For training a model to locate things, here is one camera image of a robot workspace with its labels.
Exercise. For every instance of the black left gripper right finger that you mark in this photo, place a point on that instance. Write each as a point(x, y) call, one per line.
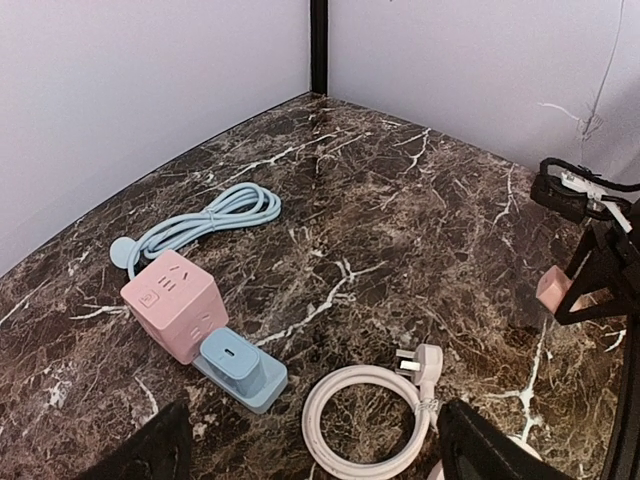
point(473, 448)

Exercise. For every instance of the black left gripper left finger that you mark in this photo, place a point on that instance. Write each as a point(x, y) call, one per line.
point(161, 449)

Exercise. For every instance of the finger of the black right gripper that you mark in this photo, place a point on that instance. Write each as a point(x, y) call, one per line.
point(605, 258)

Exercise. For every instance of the small pink charger plug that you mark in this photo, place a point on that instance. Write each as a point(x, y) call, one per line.
point(554, 285)

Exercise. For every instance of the blue cube plug adapter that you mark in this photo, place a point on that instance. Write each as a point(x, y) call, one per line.
point(234, 360)

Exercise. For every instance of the blue power strip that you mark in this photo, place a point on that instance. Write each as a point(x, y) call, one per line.
point(275, 380)

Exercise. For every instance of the pink cube socket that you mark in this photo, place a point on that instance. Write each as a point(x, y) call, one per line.
point(177, 303)

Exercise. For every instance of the black right corner post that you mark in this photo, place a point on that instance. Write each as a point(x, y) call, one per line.
point(319, 52)

